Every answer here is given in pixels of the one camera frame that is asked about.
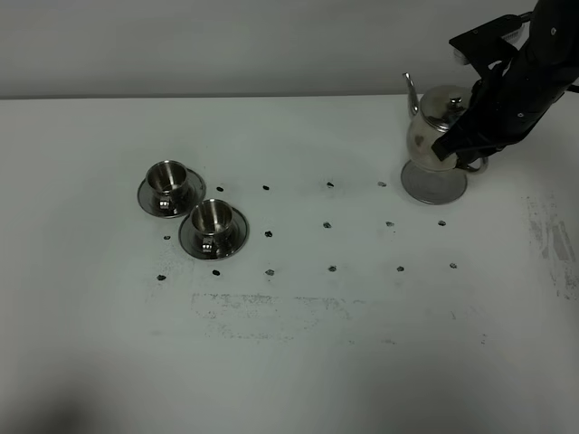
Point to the far steel saucer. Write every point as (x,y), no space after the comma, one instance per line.
(195,195)

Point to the far steel teacup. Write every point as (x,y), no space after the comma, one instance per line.
(168,182)

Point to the near steel saucer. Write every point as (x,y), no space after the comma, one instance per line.
(192,243)

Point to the steel teapot coaster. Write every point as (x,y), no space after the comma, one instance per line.
(435,188)

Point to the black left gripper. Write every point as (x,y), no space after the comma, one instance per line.
(542,71)

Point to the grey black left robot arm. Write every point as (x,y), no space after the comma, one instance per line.
(546,13)

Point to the steel teacup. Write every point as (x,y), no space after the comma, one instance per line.
(168,182)
(212,220)

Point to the stainless steel teapot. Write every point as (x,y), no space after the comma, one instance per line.
(431,117)

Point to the steel saucer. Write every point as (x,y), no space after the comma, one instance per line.
(195,195)
(192,243)

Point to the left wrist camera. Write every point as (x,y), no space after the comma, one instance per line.
(489,43)

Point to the near steel teacup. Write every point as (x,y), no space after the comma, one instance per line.
(212,220)

